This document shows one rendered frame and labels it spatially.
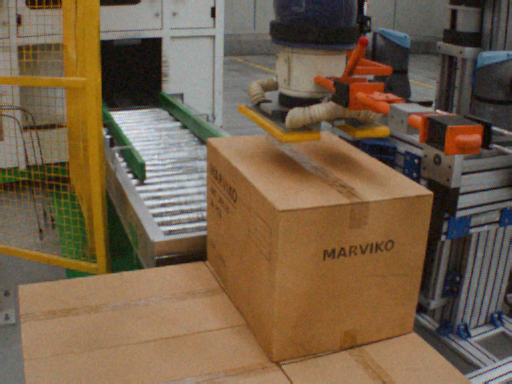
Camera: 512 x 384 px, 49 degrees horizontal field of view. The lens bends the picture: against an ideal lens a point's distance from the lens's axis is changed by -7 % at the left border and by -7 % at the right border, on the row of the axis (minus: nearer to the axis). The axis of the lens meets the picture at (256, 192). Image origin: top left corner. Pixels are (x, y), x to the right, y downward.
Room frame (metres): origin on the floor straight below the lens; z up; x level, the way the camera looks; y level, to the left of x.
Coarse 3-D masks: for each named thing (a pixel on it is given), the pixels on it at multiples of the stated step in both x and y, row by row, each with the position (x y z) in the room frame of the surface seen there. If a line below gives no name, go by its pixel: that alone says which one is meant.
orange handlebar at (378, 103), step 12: (360, 60) 1.81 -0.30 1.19; (360, 72) 1.62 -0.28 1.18; (372, 72) 1.64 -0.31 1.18; (384, 72) 1.65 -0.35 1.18; (324, 84) 1.40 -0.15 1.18; (360, 96) 1.24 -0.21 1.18; (372, 96) 1.19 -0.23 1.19; (384, 96) 1.20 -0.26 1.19; (372, 108) 1.19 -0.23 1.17; (384, 108) 1.14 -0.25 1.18; (408, 120) 1.06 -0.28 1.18; (420, 120) 1.03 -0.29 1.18; (456, 144) 0.92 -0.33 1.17; (468, 144) 0.92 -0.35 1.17
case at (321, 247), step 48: (240, 144) 1.69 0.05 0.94; (288, 144) 1.70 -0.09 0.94; (336, 144) 1.72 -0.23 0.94; (240, 192) 1.43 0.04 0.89; (288, 192) 1.29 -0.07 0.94; (336, 192) 1.30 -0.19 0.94; (384, 192) 1.31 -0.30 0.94; (432, 192) 1.32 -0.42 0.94; (240, 240) 1.42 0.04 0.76; (288, 240) 1.19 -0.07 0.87; (336, 240) 1.23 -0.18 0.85; (384, 240) 1.28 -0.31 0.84; (240, 288) 1.42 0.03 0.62; (288, 288) 1.19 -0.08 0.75; (336, 288) 1.24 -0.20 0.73; (384, 288) 1.28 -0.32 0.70; (288, 336) 1.20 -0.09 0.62; (336, 336) 1.24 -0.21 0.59; (384, 336) 1.29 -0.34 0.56
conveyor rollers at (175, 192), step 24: (120, 120) 3.60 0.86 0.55; (144, 120) 3.65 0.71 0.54; (168, 120) 3.63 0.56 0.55; (144, 144) 3.10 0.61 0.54; (168, 144) 3.08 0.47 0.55; (192, 144) 3.12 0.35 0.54; (168, 168) 2.70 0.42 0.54; (192, 168) 2.67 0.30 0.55; (144, 192) 2.38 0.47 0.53; (168, 192) 2.34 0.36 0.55; (192, 192) 2.37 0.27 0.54; (168, 216) 2.07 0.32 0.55; (192, 216) 2.10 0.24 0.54
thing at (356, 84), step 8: (336, 80) 1.31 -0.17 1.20; (344, 80) 1.33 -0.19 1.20; (352, 80) 1.34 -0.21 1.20; (360, 80) 1.34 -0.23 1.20; (368, 80) 1.34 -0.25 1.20; (336, 88) 1.30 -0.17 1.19; (344, 88) 1.26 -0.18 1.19; (352, 88) 1.25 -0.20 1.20; (360, 88) 1.26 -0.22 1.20; (368, 88) 1.26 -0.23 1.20; (376, 88) 1.27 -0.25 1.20; (384, 88) 1.28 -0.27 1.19; (336, 96) 1.30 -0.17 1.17; (344, 96) 1.28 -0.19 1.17; (352, 96) 1.25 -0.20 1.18; (344, 104) 1.26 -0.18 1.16; (352, 104) 1.25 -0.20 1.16; (360, 104) 1.26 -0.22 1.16
